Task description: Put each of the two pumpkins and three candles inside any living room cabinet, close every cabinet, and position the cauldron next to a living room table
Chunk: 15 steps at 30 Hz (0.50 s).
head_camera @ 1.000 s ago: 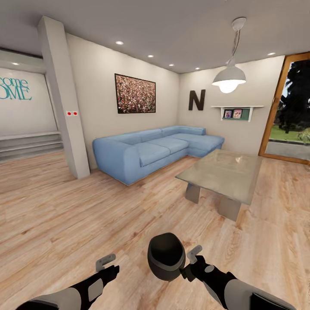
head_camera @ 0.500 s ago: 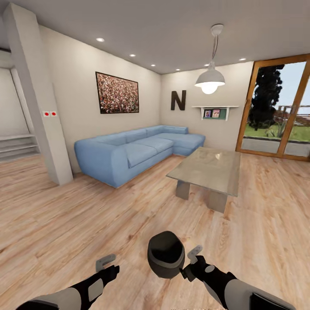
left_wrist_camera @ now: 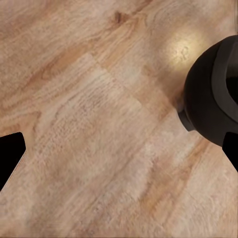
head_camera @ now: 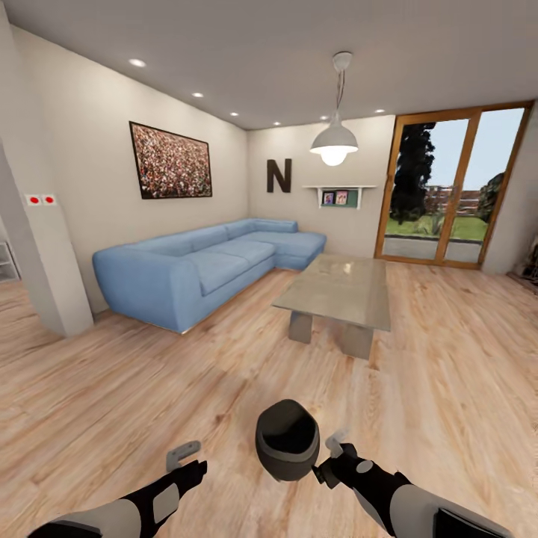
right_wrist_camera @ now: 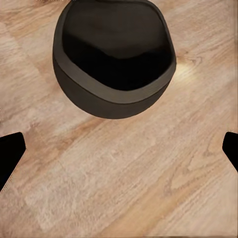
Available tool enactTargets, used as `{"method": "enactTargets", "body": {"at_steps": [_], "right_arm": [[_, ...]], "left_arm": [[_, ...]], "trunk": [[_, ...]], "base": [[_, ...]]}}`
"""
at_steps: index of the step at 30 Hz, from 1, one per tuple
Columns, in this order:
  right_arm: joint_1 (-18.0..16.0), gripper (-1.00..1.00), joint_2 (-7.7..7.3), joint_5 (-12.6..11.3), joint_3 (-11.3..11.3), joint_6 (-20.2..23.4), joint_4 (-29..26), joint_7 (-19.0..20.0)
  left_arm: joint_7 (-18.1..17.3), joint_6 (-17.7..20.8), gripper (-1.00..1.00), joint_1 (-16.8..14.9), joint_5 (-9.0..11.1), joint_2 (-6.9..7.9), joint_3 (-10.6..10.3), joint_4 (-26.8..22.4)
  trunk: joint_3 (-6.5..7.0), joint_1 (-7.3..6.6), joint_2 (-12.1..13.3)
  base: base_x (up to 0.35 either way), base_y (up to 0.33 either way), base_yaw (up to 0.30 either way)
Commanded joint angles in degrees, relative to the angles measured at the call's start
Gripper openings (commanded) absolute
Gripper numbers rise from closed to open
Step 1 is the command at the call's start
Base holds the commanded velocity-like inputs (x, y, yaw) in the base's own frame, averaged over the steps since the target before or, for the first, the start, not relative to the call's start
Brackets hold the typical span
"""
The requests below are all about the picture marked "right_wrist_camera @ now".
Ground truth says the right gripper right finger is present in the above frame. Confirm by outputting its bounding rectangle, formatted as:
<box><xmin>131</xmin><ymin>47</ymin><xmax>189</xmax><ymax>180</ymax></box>
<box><xmin>222</xmin><ymin>132</ymin><xmax>238</xmax><ymax>172</ymax></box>

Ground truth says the cauldron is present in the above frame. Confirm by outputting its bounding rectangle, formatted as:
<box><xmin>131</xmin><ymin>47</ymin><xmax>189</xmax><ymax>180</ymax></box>
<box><xmin>52</xmin><ymin>0</ymin><xmax>177</xmax><ymax>119</ymax></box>

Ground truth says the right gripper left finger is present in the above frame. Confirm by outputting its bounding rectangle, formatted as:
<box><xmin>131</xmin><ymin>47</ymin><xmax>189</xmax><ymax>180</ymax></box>
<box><xmin>0</xmin><ymin>132</ymin><xmax>26</xmax><ymax>191</ymax></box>

